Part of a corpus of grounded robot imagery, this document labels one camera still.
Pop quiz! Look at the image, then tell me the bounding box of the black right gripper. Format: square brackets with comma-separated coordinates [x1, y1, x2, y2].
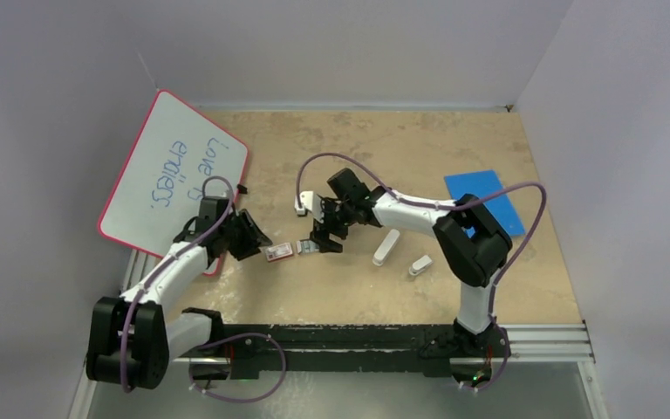
[311, 196, 358, 253]

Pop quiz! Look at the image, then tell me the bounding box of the red white staple box sleeve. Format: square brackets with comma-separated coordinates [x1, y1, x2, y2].
[264, 243, 294, 262]

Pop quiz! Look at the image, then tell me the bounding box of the white stapler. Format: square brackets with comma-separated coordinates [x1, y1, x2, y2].
[372, 229, 400, 266]

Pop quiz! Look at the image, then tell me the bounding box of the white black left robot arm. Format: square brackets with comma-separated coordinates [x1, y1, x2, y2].
[85, 197, 272, 392]

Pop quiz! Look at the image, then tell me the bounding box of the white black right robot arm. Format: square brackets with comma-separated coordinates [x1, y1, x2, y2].
[295, 168, 512, 355]

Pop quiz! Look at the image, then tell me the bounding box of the pink framed whiteboard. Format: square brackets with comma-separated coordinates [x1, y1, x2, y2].
[98, 90, 250, 258]

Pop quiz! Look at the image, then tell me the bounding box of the small white staple remover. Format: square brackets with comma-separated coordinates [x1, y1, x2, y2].
[408, 255, 433, 277]

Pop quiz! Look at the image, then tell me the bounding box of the blue paper folder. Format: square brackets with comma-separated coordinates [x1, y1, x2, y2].
[444, 169, 527, 239]

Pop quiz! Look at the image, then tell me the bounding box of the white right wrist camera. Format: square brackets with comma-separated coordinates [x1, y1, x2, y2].
[294, 191, 323, 222]

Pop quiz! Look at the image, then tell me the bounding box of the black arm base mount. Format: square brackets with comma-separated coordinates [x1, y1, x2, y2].
[179, 324, 511, 382]

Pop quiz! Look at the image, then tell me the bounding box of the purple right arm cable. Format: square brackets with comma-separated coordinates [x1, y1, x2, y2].
[294, 152, 547, 393]

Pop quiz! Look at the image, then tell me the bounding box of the aluminium rail frame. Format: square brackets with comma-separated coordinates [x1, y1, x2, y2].
[69, 245, 608, 418]

